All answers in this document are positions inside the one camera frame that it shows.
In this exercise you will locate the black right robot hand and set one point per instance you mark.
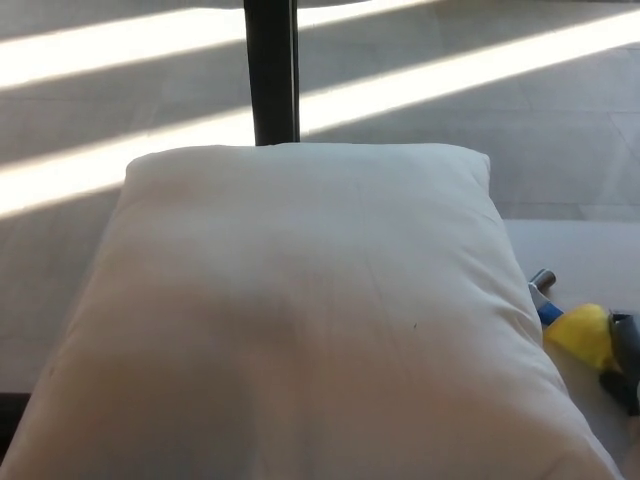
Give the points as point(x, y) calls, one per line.
point(627, 345)

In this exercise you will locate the white pillow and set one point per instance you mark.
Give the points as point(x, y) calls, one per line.
point(315, 305)

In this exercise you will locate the black vertical pole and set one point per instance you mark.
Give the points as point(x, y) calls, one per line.
point(272, 70)

